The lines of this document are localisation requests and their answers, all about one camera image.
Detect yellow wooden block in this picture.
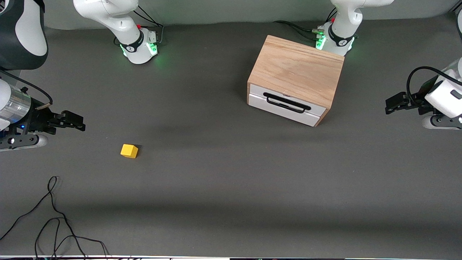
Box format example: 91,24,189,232
120,144,139,159

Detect black metal drawer handle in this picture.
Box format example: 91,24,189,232
263,92,311,114

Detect white-fronted wooden drawer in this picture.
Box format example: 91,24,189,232
248,83,325,127

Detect light wooden drawer cabinet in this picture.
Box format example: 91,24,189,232
247,35,345,127

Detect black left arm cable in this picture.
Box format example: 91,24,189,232
406,66,462,109

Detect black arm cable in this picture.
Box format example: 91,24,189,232
406,66,462,109
0,70,54,106

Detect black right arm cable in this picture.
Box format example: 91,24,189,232
0,70,54,106

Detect thin black loose cable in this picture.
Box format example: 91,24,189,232
34,217,78,260
0,176,109,259

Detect black base cable bundle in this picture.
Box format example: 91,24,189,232
133,5,165,46
273,7,338,41

